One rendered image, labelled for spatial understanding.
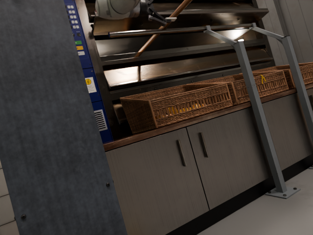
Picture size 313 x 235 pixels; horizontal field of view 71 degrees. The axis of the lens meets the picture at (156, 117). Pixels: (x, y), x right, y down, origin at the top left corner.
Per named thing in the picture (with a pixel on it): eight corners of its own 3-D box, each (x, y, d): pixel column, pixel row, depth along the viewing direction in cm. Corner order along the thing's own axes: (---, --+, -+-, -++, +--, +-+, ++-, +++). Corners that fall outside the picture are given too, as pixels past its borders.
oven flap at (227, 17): (96, 16, 144) (92, 35, 162) (269, 11, 223) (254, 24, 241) (94, 13, 145) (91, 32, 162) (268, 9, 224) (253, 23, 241)
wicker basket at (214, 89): (128, 135, 155) (118, 98, 156) (192, 117, 180) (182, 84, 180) (155, 129, 112) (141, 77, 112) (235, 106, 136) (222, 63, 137)
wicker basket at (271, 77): (193, 116, 181) (184, 84, 181) (240, 103, 206) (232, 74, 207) (238, 105, 137) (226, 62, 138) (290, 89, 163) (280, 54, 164)
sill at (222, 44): (99, 64, 162) (98, 59, 162) (259, 44, 242) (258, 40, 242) (101, 61, 157) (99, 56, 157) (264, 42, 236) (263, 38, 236)
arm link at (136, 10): (126, 21, 113) (137, 21, 115) (132, 10, 105) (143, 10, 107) (121, 4, 113) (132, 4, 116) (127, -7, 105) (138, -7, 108)
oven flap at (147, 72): (109, 91, 156) (101, 68, 162) (270, 61, 235) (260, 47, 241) (110, 87, 152) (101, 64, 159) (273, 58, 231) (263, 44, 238)
